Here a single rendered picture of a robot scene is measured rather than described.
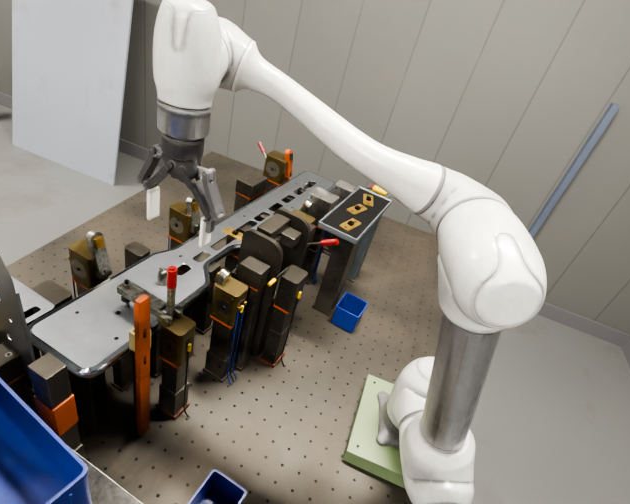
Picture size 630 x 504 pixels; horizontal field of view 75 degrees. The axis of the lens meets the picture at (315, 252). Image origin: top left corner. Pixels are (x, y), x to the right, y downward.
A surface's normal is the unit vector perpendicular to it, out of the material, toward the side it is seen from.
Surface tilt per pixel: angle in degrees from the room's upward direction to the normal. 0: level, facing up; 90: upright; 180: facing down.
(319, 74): 90
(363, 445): 2
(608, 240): 90
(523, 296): 85
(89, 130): 79
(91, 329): 0
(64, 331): 0
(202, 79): 91
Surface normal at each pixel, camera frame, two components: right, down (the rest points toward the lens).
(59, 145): -0.26, 0.33
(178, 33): -0.04, 0.43
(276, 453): 0.23, -0.79
